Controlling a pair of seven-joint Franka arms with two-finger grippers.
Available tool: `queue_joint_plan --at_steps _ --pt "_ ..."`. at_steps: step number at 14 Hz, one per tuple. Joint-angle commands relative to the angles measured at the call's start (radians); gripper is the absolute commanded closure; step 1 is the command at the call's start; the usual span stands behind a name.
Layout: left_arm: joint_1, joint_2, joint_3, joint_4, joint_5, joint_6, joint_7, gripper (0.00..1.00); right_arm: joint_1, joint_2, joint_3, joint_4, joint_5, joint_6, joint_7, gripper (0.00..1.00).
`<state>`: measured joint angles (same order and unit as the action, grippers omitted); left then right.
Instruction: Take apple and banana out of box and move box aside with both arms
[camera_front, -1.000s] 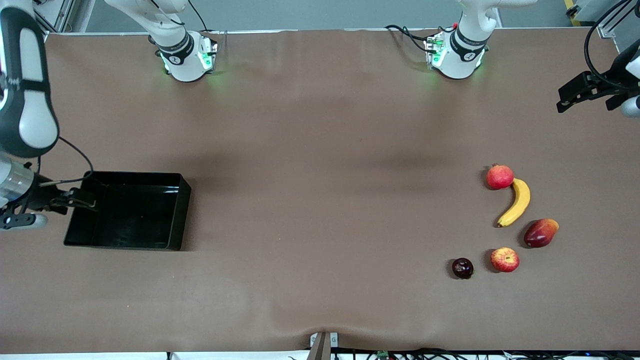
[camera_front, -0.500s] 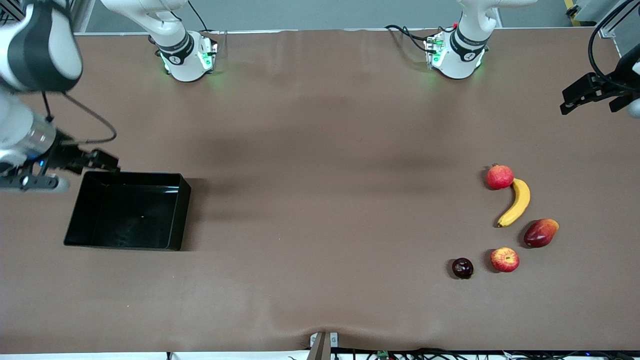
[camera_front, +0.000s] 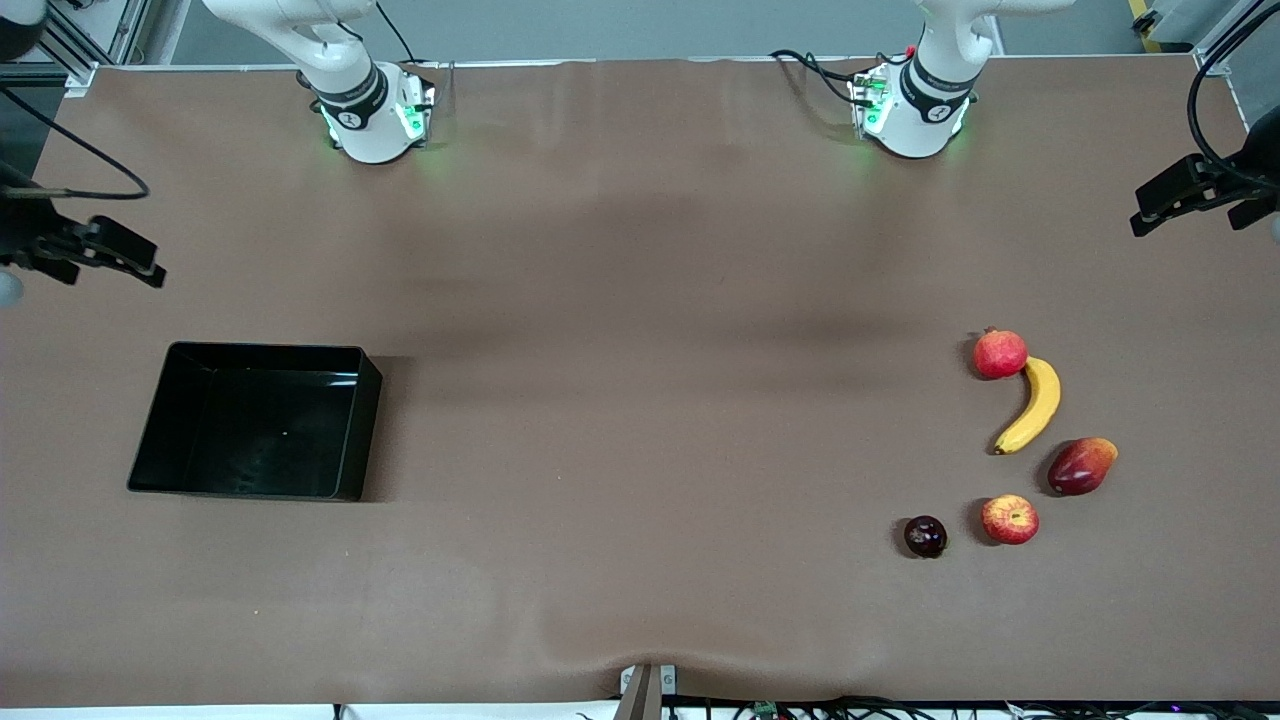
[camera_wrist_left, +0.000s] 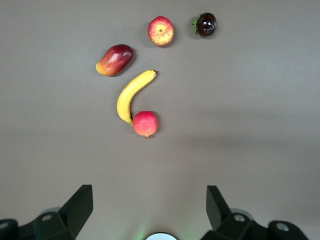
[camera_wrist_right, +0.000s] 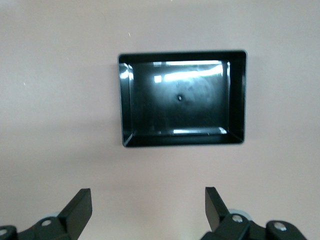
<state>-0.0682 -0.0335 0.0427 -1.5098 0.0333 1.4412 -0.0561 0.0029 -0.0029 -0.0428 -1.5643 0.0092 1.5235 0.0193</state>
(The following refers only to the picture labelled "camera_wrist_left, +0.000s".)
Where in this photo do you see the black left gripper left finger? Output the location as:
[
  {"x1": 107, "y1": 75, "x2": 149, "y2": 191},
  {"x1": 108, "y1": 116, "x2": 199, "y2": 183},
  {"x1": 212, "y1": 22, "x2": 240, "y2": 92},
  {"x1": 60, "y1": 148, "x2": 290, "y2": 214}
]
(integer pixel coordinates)
[{"x1": 0, "y1": 184, "x2": 94, "y2": 240}]

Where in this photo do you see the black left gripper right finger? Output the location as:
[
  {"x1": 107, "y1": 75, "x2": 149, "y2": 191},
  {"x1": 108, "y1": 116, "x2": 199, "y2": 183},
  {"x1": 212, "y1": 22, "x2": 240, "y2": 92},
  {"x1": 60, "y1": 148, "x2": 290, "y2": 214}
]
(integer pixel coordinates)
[{"x1": 201, "y1": 185, "x2": 307, "y2": 240}]

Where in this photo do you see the yellow banana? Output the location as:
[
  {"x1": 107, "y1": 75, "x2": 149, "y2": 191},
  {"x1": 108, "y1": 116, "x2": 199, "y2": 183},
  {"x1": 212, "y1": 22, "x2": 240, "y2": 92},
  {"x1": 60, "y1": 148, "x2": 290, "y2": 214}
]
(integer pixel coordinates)
[{"x1": 116, "y1": 69, "x2": 158, "y2": 127}]

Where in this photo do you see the red yellow apple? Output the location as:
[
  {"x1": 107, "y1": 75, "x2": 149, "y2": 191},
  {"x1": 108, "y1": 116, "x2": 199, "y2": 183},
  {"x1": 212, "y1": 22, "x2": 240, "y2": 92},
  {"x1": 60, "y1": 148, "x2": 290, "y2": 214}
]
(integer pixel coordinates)
[{"x1": 147, "y1": 15, "x2": 175, "y2": 48}]

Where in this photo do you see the brown table mat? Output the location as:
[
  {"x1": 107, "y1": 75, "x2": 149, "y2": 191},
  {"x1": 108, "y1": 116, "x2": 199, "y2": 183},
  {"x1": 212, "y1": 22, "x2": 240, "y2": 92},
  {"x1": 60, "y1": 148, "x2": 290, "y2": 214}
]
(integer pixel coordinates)
[{"x1": 0, "y1": 0, "x2": 320, "y2": 240}]

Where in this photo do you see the red pomegranate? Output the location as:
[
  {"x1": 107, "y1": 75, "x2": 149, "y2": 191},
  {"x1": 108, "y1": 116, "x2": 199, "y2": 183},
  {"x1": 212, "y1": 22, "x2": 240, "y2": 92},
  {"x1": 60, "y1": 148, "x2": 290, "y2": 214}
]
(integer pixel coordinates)
[{"x1": 132, "y1": 110, "x2": 159, "y2": 140}]

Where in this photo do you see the red yellow mango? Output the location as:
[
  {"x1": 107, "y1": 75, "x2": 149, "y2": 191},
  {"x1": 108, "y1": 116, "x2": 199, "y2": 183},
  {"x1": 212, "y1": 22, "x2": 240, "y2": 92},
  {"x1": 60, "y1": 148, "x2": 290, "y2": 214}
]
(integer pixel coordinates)
[{"x1": 95, "y1": 44, "x2": 135, "y2": 77}]

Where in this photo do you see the dark purple plum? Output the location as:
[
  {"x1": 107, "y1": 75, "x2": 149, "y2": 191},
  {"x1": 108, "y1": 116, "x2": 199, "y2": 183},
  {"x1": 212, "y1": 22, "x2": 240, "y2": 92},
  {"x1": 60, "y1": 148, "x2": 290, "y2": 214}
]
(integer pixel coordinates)
[{"x1": 191, "y1": 11, "x2": 218, "y2": 38}]

